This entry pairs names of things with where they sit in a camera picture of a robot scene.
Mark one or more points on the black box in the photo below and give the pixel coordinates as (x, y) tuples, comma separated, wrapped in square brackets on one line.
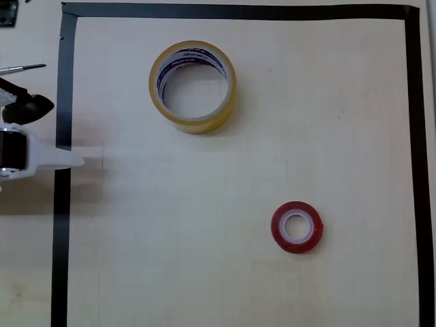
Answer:
[(7, 13)]

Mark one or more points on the metal screwdriver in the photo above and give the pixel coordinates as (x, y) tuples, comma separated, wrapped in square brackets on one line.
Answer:
[(20, 67)]

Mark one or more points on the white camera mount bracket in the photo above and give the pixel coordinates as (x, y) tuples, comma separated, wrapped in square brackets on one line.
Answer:
[(7, 95)]

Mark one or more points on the small red tape roll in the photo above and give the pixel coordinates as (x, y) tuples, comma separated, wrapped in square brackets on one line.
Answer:
[(308, 213)]

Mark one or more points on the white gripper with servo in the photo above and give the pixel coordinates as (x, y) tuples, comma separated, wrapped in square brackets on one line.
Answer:
[(37, 157)]

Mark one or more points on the large yellowish packing tape roll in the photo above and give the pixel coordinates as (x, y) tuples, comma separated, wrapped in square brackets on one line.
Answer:
[(225, 102)]

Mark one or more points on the black webcam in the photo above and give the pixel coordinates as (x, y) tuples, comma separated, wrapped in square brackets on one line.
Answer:
[(30, 107)]

